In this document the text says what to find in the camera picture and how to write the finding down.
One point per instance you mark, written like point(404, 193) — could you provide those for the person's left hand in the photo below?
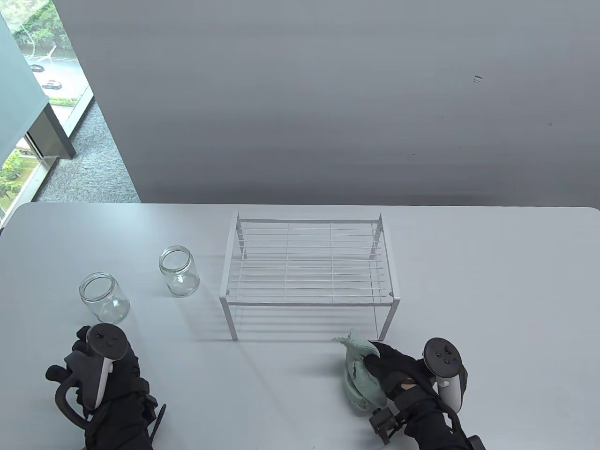
point(124, 379)

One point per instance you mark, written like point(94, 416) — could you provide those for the person's right hand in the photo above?
point(398, 370)

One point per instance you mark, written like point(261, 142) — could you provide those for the green fish scale cleaning cloth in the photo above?
point(365, 384)

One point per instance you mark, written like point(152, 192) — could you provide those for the black and white controller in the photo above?
point(443, 356)
point(108, 342)

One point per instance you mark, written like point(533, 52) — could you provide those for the clear glass jar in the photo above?
point(105, 302)
point(180, 276)

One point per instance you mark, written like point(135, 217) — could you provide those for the person's right forearm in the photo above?
point(431, 436)

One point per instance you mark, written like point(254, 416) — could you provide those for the black forearm sensor pack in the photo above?
point(476, 443)

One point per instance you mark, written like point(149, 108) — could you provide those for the grey window column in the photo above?
point(18, 103)

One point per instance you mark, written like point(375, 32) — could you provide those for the glass window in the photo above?
point(56, 65)

